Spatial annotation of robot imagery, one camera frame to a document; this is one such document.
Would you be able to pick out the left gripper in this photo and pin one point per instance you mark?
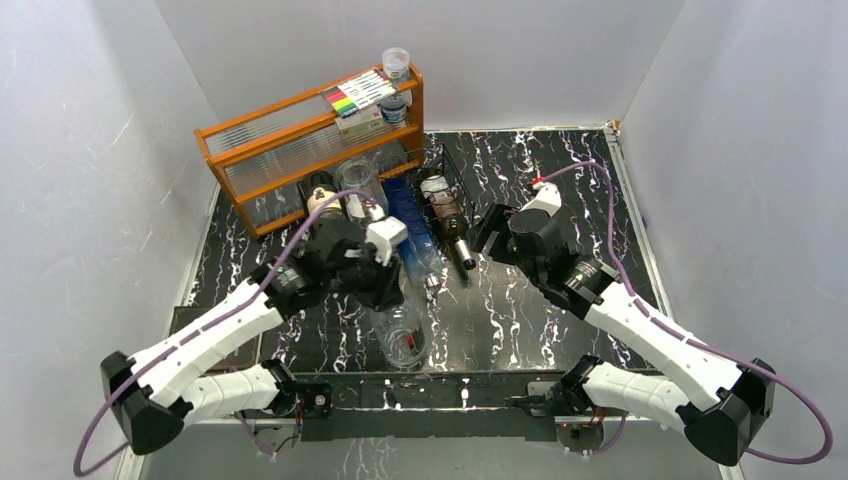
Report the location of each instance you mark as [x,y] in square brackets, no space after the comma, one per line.
[385,290]

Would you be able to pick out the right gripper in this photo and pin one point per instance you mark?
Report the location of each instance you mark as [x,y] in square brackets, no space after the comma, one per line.
[495,219]

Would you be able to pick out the small clear bottle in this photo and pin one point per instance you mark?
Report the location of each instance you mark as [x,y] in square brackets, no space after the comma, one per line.
[399,329]

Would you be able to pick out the blue glass bottle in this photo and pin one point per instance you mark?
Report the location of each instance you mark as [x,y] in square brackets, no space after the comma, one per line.
[422,260]

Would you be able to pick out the olive green wine bottle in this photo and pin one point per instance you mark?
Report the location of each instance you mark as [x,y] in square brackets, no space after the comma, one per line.
[452,223]

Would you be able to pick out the dark green wine bottle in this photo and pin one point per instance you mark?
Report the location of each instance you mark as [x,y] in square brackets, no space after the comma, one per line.
[315,189]

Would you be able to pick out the clear bottle white cap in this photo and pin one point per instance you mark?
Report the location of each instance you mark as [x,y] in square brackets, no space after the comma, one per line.
[361,174]

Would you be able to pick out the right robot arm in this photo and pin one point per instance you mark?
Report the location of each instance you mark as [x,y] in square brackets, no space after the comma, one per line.
[719,405]

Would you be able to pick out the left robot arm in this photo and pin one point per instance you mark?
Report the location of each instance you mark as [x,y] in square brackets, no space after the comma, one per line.
[156,393]

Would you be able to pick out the dark book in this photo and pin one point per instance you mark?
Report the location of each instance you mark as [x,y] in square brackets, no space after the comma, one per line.
[192,321]

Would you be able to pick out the blue label jar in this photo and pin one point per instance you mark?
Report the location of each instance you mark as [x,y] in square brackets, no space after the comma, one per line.
[393,108]

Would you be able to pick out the white cardboard box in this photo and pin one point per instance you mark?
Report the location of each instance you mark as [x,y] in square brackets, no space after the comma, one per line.
[360,123]

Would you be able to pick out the orange wooden shelf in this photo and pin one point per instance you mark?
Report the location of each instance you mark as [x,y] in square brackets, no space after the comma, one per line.
[257,158]

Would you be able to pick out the marker pen set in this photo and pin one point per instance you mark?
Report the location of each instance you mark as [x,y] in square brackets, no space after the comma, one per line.
[359,92]

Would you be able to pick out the clear plastic jar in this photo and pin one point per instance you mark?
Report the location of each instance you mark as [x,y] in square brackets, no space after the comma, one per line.
[395,62]

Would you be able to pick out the black wire wine rack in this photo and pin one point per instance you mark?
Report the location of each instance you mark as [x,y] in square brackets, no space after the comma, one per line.
[415,165]

